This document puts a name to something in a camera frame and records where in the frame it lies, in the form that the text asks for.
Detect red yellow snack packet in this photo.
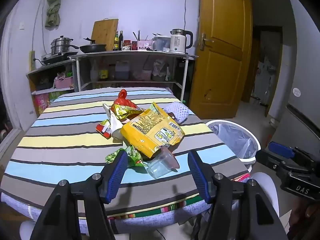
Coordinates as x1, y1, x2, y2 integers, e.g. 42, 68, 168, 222
96, 119, 113, 140

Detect metal door handle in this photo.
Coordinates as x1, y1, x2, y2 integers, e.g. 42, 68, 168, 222
199, 33, 215, 50

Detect wooden shelf unit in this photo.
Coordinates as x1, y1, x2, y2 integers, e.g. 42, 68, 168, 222
26, 60, 75, 117

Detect red plastic bag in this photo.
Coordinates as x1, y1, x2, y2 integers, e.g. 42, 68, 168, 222
114, 89, 138, 115

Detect white appliance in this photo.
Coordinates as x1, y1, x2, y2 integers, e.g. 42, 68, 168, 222
254, 57, 272, 100

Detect clear plastic bottle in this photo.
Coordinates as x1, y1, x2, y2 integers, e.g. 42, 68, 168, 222
90, 60, 99, 81

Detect person's right hand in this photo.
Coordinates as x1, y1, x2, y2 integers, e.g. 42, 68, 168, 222
287, 201, 320, 240

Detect dark liquid jug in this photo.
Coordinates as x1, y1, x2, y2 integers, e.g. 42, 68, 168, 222
115, 60, 130, 80

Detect pink utensil holder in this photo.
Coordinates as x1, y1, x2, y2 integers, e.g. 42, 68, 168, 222
137, 39, 153, 52

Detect clear plastic bin liner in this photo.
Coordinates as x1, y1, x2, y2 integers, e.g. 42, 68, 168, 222
214, 124, 258, 159

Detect black induction cooker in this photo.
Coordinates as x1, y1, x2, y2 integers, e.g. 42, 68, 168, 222
41, 52, 79, 64

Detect green hanging cloth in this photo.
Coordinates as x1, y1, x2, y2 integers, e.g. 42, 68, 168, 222
44, 0, 62, 27

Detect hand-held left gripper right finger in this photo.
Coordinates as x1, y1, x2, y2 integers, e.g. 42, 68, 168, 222
187, 150, 288, 240

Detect pink plastic basket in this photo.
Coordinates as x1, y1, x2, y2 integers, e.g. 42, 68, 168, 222
54, 76, 74, 89

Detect yellow snack bag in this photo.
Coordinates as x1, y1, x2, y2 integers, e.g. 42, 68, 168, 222
121, 102, 185, 158

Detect wooden cutting board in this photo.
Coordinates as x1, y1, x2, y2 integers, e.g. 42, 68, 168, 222
90, 18, 119, 51

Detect yellow wooden door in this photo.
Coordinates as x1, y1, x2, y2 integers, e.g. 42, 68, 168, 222
189, 0, 252, 119

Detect white round bin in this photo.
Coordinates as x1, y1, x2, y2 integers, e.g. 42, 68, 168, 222
205, 120, 262, 172

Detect clear plastic container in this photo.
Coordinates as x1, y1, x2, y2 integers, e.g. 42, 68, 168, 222
152, 34, 172, 52

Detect white paper cup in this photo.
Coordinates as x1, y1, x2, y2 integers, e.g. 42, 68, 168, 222
103, 103, 125, 140

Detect pink printed packet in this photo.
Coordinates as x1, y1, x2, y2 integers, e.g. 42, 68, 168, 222
34, 94, 50, 115

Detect colourful woven cloth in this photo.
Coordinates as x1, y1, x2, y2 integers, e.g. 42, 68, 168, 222
107, 196, 205, 220

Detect metal kitchen rack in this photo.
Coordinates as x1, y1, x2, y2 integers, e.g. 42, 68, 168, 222
69, 51, 197, 103

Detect clear plastic cup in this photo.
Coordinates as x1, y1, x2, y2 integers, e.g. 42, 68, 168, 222
146, 146, 180, 179

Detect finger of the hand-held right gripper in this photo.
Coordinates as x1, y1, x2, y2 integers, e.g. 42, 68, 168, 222
255, 149, 284, 173
268, 141, 315, 162

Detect white electric kettle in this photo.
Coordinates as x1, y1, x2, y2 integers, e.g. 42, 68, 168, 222
169, 29, 194, 54

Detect crumpled plastic bags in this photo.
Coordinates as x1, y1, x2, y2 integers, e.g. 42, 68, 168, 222
152, 59, 170, 82

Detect black frying pan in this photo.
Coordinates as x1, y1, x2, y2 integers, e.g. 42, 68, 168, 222
70, 38, 107, 54

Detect pink food tub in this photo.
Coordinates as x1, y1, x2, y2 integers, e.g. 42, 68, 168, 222
132, 69, 152, 81

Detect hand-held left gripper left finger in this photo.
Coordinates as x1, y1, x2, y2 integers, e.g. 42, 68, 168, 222
30, 149, 129, 240

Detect gold green snack packet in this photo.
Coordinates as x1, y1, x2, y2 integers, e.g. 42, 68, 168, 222
111, 104, 145, 122

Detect grey refrigerator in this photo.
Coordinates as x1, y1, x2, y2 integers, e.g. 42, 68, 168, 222
269, 0, 320, 155

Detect green printed packet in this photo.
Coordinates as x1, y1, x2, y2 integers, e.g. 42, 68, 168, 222
49, 91, 65, 103

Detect yellow label oil bottle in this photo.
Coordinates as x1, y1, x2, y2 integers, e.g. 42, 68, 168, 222
99, 60, 109, 80

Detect steel steamer pot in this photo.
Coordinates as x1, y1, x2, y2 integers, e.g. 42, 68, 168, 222
51, 36, 74, 55

